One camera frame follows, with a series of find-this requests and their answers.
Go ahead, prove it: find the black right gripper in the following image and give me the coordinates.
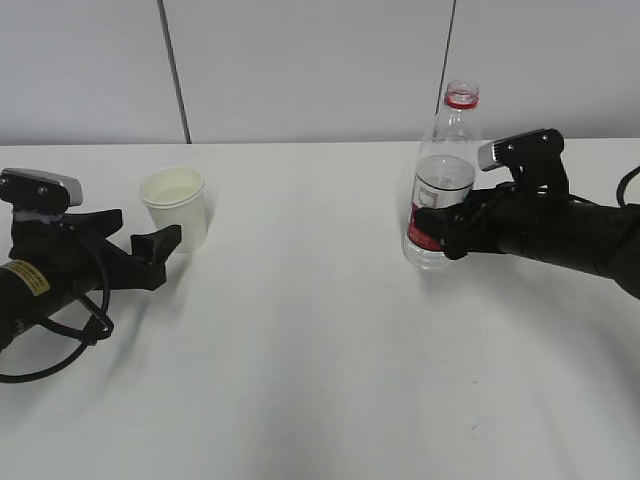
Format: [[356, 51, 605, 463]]
[[410, 182, 570, 260]]

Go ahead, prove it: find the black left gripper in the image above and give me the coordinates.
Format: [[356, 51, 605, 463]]
[[10, 209, 182, 291]]

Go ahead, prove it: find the clear water bottle red label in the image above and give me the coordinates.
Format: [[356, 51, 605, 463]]
[[402, 79, 482, 273]]

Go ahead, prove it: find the white paper cup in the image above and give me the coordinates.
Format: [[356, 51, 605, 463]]
[[139, 166, 207, 253]]

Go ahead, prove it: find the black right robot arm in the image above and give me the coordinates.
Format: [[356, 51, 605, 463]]
[[413, 182, 639, 298]]

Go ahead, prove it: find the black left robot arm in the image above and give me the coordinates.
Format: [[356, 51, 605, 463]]
[[1, 209, 182, 348]]

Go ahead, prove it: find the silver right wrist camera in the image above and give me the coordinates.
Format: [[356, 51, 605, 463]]
[[477, 128, 571, 194]]

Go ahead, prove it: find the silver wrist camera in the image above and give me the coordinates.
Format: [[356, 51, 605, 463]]
[[477, 128, 571, 194], [1, 168, 83, 215]]

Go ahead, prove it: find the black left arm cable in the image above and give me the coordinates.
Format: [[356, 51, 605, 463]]
[[0, 224, 115, 385]]

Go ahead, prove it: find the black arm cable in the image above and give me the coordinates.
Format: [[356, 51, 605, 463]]
[[0, 224, 115, 385], [617, 164, 640, 206]]

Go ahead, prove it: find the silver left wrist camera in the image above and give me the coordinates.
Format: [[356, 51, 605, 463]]
[[1, 168, 83, 215]]

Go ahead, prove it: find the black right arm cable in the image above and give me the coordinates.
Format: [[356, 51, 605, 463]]
[[617, 164, 640, 206]]

